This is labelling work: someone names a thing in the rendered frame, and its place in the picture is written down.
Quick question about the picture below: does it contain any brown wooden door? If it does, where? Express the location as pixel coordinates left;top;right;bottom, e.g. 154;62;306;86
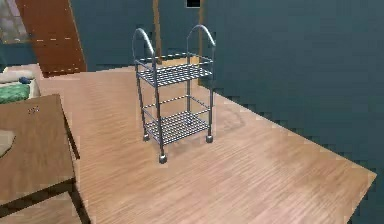
15;0;88;78

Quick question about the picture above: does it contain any brown wooden table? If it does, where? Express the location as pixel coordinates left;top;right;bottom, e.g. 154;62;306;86
0;93;92;224

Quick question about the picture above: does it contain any bed with green blanket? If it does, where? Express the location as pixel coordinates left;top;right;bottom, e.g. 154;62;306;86
0;67;42;105

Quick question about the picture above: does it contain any white pillow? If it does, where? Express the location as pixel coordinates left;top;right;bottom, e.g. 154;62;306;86
0;69;36;84

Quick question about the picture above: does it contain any beige cloth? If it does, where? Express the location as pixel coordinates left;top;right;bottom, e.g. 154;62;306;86
0;129;17;158

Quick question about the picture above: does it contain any window with grey view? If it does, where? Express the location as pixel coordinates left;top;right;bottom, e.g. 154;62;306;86
0;0;32;45

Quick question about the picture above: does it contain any grey metal wire cart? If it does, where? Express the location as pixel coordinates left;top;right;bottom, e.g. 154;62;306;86
131;24;217;165

